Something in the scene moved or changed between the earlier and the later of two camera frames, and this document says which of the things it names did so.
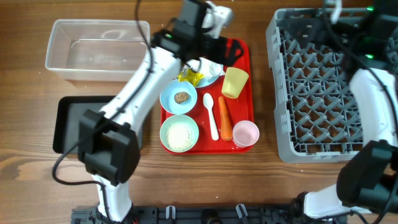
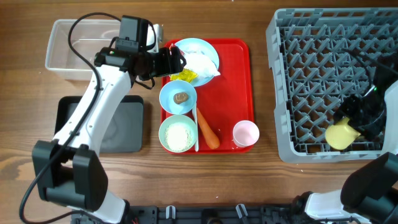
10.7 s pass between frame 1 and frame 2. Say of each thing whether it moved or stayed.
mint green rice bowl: stayed
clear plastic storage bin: stayed
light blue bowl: stayed
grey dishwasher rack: stayed
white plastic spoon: moved
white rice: stayed
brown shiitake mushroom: stayed
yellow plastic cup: moved
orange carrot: moved
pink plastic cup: stayed
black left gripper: moved
